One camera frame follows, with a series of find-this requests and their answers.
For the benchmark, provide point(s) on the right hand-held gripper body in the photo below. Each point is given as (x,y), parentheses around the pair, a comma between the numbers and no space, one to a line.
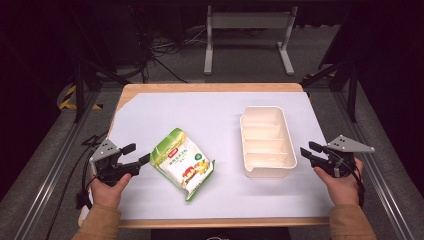
(340,156)

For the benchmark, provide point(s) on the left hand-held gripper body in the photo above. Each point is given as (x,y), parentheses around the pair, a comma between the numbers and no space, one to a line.
(108,165)

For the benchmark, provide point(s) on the green and white food packet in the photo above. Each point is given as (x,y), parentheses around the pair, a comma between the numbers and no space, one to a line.
(181,163)

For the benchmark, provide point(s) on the white divided plastic bin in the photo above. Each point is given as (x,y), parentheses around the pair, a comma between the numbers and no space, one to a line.
(266,143)

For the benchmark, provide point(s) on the person's left hand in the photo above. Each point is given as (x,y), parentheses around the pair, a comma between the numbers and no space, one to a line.
(108,193)

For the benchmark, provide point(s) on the person's right hand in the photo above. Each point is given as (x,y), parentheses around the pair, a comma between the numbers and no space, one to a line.
(343,190)

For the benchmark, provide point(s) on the black metal stand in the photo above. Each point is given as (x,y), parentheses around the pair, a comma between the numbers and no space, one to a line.
(351,96)
(79,93)

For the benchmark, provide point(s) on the white table mat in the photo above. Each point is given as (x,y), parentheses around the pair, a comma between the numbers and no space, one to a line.
(200,113)

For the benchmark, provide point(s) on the yellow and black floor tape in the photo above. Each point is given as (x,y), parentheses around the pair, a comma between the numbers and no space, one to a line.
(68,95)

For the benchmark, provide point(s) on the aluminium floor rail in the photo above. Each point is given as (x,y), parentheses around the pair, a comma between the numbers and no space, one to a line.
(50,180)
(376,173)

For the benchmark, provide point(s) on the white metal stand frame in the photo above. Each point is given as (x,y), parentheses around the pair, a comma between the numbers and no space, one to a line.
(250,20)

